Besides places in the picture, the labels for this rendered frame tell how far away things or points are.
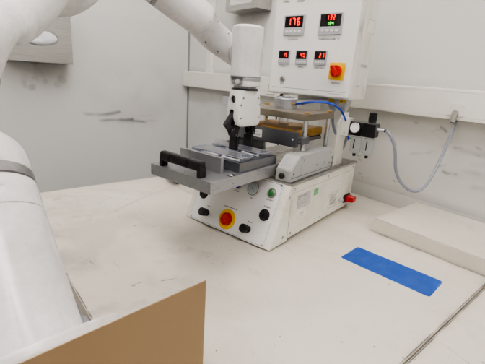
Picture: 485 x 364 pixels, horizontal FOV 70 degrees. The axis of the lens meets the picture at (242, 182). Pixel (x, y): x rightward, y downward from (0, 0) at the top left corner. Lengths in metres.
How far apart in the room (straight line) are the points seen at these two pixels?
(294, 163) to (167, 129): 1.68
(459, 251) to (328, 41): 0.75
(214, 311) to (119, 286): 0.22
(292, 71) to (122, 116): 1.37
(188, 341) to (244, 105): 0.69
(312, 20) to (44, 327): 1.16
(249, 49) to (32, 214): 0.70
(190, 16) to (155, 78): 1.56
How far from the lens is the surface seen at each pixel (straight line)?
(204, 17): 0.94
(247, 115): 0.98
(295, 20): 1.33
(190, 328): 0.41
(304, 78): 1.29
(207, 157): 0.88
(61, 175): 2.36
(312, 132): 1.15
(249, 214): 1.01
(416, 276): 1.00
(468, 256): 1.12
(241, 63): 0.96
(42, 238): 0.41
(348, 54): 1.23
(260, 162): 0.94
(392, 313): 0.84
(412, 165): 1.47
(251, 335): 0.70
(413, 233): 1.16
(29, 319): 0.38
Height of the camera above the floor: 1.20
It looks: 17 degrees down
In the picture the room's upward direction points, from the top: 4 degrees clockwise
